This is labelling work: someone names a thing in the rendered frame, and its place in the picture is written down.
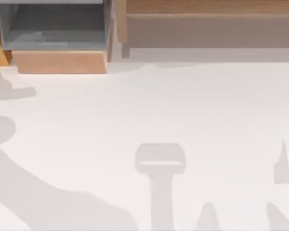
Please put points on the pale wooden drawer front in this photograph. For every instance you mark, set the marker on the pale wooden drawer front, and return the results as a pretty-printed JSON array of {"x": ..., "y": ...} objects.
[{"x": 60, "y": 62}]

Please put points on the grey pulled-out drawer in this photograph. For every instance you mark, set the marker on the grey pulled-out drawer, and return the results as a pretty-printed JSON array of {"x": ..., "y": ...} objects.
[{"x": 55, "y": 26}]

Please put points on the wooden open shelf unit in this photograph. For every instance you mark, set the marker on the wooden open shelf unit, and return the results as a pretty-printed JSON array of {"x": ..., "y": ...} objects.
[{"x": 207, "y": 24}]

